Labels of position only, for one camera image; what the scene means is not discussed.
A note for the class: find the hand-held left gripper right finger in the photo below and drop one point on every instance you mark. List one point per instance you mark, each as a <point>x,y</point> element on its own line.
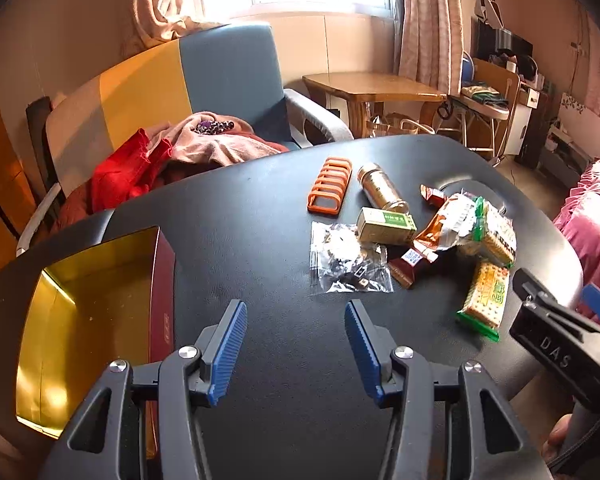
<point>364,350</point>

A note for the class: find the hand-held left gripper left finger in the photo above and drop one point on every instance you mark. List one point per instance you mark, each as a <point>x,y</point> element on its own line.
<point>227,350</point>

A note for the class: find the yellow cracker packet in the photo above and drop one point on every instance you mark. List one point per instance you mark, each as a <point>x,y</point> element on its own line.
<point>485,300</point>

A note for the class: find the red box with gold interior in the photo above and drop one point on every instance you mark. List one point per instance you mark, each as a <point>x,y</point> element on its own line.
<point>90,310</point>

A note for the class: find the orange plastic rack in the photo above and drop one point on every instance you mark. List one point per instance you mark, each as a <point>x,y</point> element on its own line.
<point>325,206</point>

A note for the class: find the gold metal can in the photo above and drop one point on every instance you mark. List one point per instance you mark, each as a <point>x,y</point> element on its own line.
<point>380,187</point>

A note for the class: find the person's right hand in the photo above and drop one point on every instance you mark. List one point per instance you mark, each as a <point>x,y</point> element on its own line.
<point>556,440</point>

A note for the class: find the green and white cracker pack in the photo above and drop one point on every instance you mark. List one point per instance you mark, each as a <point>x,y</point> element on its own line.
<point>497,240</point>

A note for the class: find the pink blanket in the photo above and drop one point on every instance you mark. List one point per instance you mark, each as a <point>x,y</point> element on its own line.
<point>590,220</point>

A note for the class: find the dark red sachet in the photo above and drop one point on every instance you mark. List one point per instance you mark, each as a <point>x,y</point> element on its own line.
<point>405,270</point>

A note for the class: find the clear plastic bag of parts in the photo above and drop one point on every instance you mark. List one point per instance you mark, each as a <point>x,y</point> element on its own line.
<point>340,260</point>

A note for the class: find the small green and cream box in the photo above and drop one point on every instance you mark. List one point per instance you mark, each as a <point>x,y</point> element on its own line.
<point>382,227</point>

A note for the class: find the small red sachet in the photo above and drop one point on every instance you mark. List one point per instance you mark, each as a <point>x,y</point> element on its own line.
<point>431,195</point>

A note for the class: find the white cabinet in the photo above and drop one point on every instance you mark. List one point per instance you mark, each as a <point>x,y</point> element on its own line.
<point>522,120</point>

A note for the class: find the pink cloth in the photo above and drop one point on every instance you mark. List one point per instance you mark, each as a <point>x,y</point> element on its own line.
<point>205,147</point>

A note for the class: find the wooden folding chair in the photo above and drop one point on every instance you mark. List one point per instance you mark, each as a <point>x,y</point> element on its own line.
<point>500,80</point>

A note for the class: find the black monitor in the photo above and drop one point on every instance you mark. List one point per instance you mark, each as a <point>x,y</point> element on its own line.
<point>500,42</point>

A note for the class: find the wooden side table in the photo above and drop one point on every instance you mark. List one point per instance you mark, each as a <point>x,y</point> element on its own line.
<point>370,85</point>

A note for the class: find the blue and yellow armchair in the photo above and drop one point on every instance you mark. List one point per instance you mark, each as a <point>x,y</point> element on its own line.
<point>220,75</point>

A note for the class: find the pink patterned curtain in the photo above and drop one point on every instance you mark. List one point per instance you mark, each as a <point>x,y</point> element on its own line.
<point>427,25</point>
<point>165,0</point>

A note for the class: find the black chair back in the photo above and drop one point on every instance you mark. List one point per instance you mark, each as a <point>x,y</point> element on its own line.
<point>37,130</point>

